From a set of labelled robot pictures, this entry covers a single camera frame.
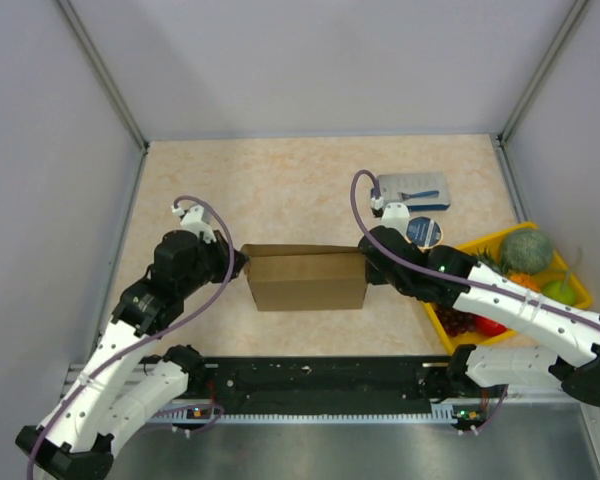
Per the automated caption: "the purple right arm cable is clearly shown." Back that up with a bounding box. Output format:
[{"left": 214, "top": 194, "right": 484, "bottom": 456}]
[{"left": 349, "top": 169, "right": 600, "bottom": 436}]

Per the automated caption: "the aluminium frame post right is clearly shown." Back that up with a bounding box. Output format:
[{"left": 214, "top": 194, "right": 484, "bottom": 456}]
[{"left": 497, "top": 0, "right": 592, "bottom": 149}]

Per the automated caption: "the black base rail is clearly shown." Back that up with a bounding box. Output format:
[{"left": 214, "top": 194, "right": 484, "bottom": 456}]
[{"left": 179, "top": 354, "right": 511, "bottom": 416}]

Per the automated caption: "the green melon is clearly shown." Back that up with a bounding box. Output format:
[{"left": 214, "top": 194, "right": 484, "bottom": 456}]
[{"left": 500, "top": 228, "right": 554, "bottom": 275}]

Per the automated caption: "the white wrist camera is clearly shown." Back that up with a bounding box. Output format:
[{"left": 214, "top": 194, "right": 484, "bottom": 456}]
[
  {"left": 370, "top": 196, "right": 411, "bottom": 237},
  {"left": 171, "top": 204, "right": 217, "bottom": 244}
]

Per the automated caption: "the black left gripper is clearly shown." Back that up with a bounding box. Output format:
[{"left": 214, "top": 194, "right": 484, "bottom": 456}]
[{"left": 180, "top": 229, "right": 250, "bottom": 296}]

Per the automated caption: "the dark red grape bunch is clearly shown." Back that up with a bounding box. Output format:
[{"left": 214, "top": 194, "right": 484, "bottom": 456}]
[{"left": 434, "top": 305, "right": 476, "bottom": 337}]

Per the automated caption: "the light green fruit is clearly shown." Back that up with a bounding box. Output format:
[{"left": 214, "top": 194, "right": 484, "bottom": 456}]
[{"left": 541, "top": 280, "right": 577, "bottom": 306}]

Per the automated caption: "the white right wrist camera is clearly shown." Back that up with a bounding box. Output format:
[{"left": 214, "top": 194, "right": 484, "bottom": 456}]
[{"left": 370, "top": 196, "right": 411, "bottom": 237}]

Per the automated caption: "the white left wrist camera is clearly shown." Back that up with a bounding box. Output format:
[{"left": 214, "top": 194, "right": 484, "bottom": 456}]
[{"left": 171, "top": 204, "right": 217, "bottom": 244}]

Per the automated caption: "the razor blister pack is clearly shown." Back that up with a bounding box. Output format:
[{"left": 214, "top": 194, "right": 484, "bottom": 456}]
[{"left": 378, "top": 172, "right": 451, "bottom": 211}]

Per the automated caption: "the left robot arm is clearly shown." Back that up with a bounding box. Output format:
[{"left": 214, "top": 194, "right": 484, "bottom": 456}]
[{"left": 15, "top": 227, "right": 245, "bottom": 479}]

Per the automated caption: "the aluminium frame post left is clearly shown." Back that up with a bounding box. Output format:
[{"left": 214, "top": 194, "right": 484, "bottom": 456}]
[{"left": 53, "top": 0, "right": 149, "bottom": 153}]

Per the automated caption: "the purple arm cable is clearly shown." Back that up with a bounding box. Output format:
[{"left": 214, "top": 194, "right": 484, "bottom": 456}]
[
  {"left": 25, "top": 194, "right": 236, "bottom": 476},
  {"left": 349, "top": 169, "right": 600, "bottom": 436}
]

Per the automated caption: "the red apple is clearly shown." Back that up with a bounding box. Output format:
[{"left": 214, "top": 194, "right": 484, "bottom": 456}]
[{"left": 475, "top": 316, "right": 507, "bottom": 337}]

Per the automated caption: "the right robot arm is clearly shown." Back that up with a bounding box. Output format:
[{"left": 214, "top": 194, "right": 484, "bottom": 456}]
[{"left": 358, "top": 226, "right": 600, "bottom": 407}]

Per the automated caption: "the small pineapple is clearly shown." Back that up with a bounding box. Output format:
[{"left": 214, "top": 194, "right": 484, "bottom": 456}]
[{"left": 473, "top": 248, "right": 509, "bottom": 276}]

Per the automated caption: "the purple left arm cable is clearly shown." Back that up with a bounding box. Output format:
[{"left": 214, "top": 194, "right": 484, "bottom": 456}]
[{"left": 25, "top": 194, "right": 236, "bottom": 476}]

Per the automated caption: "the aluminium frame post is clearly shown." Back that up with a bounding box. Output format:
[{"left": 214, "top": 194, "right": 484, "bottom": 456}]
[
  {"left": 53, "top": 0, "right": 149, "bottom": 153},
  {"left": 497, "top": 0, "right": 592, "bottom": 149}
]

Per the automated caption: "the orange fruit in tray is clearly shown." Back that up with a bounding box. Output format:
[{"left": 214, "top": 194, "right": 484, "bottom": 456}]
[{"left": 508, "top": 272, "right": 541, "bottom": 293}]

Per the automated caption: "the brown cardboard box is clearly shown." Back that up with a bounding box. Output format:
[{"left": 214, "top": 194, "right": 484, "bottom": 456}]
[{"left": 241, "top": 244, "right": 368, "bottom": 312}]

